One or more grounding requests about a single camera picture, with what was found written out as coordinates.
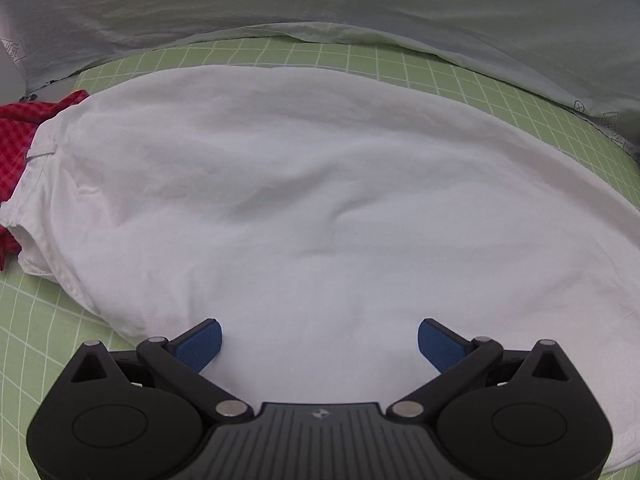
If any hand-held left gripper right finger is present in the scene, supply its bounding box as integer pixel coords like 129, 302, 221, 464
387, 317, 582, 419

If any red checked cloth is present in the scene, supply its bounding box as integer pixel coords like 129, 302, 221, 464
0, 90, 91, 274

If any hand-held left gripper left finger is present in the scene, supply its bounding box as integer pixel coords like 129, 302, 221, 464
61, 317, 252, 419

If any grey carrot printed blanket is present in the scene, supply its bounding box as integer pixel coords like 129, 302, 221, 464
0, 0, 640, 162

